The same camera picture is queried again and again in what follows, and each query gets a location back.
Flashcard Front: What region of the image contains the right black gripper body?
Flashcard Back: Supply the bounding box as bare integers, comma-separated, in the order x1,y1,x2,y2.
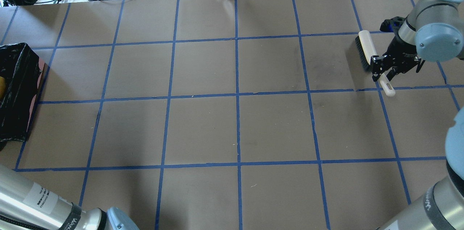
376,37,425,80

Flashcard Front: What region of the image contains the white hand brush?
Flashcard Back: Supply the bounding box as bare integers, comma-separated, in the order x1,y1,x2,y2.
355,30,395,97

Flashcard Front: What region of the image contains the brown toy potato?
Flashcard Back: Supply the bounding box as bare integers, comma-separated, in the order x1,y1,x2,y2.
0,77,7,100

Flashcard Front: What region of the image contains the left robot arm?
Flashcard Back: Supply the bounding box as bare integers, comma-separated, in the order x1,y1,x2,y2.
0,165,138,230

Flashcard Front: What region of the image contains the black lined trash bin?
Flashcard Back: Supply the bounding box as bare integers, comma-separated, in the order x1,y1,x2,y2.
0,42,45,143

